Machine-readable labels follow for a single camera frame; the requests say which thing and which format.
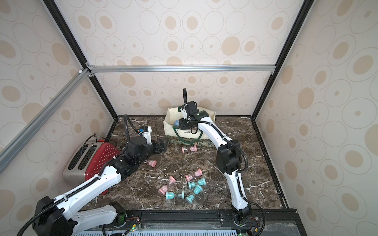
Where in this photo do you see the pink hourglass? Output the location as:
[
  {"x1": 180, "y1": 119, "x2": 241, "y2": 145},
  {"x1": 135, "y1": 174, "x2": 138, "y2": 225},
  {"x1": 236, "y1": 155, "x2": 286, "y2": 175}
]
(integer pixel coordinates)
[
  {"x1": 145, "y1": 160, "x2": 157, "y2": 168},
  {"x1": 182, "y1": 145, "x2": 197, "y2": 153},
  {"x1": 158, "y1": 185, "x2": 168, "y2": 195},
  {"x1": 168, "y1": 176, "x2": 176, "y2": 185},
  {"x1": 185, "y1": 169, "x2": 203, "y2": 182}
]

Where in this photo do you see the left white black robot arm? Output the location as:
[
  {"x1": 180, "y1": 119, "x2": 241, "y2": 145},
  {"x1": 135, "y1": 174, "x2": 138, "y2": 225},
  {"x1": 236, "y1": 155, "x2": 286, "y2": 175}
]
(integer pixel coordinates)
[{"x1": 17, "y1": 126, "x2": 168, "y2": 236}]

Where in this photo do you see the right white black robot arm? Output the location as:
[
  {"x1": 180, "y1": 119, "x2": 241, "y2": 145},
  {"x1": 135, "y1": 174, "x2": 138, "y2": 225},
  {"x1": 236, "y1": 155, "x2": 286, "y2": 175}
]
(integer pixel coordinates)
[{"x1": 179, "y1": 88, "x2": 265, "y2": 234}]

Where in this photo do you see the cream canvas tote bag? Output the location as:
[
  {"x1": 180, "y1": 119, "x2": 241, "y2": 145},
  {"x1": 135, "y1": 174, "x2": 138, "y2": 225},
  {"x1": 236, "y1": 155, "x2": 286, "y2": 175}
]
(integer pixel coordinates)
[{"x1": 163, "y1": 107, "x2": 218, "y2": 147}]

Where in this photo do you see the pink hourglass top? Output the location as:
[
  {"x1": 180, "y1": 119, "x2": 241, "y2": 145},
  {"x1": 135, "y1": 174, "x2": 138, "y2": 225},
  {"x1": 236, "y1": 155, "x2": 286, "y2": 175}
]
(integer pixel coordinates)
[{"x1": 182, "y1": 145, "x2": 197, "y2": 153}]

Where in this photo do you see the pink hourglass bottom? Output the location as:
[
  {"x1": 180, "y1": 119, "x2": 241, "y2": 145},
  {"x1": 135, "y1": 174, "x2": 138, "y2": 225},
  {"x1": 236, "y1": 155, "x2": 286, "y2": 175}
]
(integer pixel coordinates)
[{"x1": 158, "y1": 185, "x2": 168, "y2": 195}]

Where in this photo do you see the teal hourglass bottom left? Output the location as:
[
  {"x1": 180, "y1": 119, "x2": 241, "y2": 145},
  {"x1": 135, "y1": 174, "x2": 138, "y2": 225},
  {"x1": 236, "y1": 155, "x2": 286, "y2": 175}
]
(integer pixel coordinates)
[{"x1": 165, "y1": 191, "x2": 185, "y2": 200}]

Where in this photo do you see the teal hourglass bottom right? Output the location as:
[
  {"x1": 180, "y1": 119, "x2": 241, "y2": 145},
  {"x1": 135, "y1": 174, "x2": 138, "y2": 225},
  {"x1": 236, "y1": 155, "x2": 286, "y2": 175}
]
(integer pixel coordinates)
[{"x1": 185, "y1": 185, "x2": 203, "y2": 204}]

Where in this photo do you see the red and steel toaster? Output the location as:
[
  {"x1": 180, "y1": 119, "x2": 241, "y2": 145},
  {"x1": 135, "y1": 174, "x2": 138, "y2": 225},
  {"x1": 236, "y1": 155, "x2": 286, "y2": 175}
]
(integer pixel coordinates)
[{"x1": 63, "y1": 140, "x2": 120, "y2": 188}]

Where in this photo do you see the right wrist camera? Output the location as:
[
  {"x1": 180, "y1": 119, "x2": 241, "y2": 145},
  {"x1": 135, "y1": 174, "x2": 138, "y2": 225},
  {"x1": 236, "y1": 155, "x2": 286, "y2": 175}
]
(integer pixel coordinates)
[{"x1": 181, "y1": 101, "x2": 199, "y2": 117}]

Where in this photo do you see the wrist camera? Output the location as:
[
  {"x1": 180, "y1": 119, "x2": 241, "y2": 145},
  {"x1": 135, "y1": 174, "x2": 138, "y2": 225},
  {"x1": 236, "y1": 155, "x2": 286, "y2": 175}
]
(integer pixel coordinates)
[
  {"x1": 139, "y1": 126, "x2": 152, "y2": 145},
  {"x1": 181, "y1": 101, "x2": 199, "y2": 117}
]

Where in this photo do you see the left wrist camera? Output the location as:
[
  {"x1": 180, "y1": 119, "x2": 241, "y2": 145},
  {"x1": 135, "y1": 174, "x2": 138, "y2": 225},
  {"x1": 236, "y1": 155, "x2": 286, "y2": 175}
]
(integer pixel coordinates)
[{"x1": 139, "y1": 126, "x2": 152, "y2": 145}]

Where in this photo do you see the aluminium frame rail back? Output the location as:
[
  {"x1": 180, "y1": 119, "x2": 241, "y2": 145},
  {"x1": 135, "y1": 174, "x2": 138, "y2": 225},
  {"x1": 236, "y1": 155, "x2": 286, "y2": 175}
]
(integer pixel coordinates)
[{"x1": 89, "y1": 65, "x2": 276, "y2": 73}]

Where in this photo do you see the aluminium frame rail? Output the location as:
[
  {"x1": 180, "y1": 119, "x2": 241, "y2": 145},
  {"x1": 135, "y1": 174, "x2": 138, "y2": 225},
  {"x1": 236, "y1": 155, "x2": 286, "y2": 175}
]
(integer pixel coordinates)
[
  {"x1": 89, "y1": 65, "x2": 276, "y2": 73},
  {"x1": 1, "y1": 68, "x2": 90, "y2": 172}
]

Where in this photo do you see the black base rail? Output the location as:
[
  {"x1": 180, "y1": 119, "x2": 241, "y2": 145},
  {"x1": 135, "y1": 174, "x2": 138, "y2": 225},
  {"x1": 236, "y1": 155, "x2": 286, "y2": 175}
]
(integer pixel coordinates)
[{"x1": 53, "y1": 208, "x2": 308, "y2": 236}]

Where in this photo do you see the aluminium frame rail left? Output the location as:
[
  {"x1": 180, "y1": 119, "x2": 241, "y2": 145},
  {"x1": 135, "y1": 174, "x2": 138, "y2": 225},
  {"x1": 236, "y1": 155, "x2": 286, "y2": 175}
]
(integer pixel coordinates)
[{"x1": 1, "y1": 68, "x2": 90, "y2": 172}]

